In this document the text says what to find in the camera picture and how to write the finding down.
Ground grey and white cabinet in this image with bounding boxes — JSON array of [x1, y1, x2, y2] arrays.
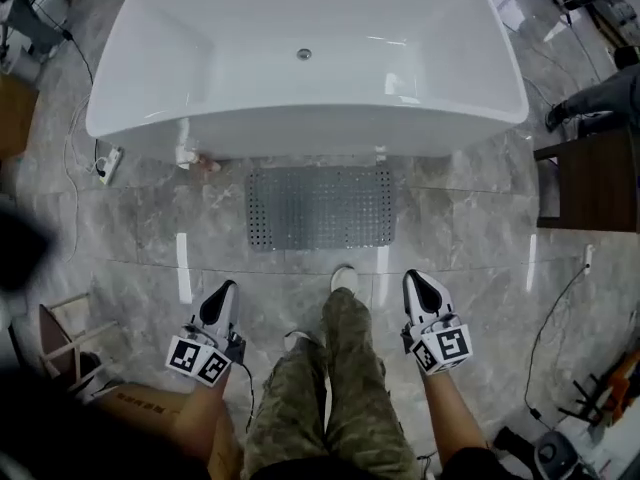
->
[[0, 0, 70, 62]]

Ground grey round device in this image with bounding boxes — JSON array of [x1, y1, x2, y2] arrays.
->
[[535, 429, 584, 480]]

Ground dark wooden stool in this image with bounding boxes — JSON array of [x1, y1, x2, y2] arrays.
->
[[532, 126, 640, 235]]

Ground person's black sleeve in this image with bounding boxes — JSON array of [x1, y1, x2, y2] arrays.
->
[[433, 446, 507, 480]]

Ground white drain pipe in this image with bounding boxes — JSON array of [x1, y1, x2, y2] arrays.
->
[[175, 116, 197, 170]]

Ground long black cable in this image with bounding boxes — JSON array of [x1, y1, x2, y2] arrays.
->
[[522, 265, 592, 422]]

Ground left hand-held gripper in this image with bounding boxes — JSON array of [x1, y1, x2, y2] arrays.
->
[[165, 280, 247, 387]]

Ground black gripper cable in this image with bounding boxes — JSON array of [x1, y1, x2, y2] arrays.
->
[[234, 361, 257, 435]]

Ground white power cable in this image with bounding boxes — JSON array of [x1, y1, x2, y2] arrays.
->
[[62, 92, 101, 264]]

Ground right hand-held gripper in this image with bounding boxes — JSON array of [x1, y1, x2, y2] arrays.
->
[[400, 268, 474, 377]]

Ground grey perforated bath mat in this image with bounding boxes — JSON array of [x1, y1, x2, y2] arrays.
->
[[245, 166, 400, 252]]

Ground orange and black tool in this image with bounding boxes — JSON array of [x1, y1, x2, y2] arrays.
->
[[558, 350, 640, 427]]

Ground brown cardboard box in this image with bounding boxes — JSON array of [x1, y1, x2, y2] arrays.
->
[[93, 381, 246, 480]]

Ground person's left forearm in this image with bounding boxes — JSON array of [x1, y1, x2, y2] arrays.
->
[[174, 367, 237, 475]]

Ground person's white shoe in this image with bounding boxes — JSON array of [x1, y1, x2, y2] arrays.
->
[[330, 264, 359, 295], [283, 330, 312, 353]]

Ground thin black floor cable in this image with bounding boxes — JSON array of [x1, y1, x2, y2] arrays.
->
[[38, 10, 96, 85]]

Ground white bathtub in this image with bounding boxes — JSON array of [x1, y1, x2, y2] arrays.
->
[[84, 0, 530, 162]]

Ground light wooden rack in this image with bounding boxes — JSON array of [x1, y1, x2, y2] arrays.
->
[[38, 291, 120, 397]]

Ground person's right forearm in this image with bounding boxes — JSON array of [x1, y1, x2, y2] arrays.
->
[[422, 369, 490, 465]]

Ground person's camouflage trousers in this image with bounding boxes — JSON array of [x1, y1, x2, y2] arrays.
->
[[241, 286, 427, 480]]

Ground brown wooden box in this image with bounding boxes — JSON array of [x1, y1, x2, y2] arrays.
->
[[0, 74, 41, 160]]

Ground white power strip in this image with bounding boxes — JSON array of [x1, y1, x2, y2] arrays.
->
[[93, 146, 124, 186]]

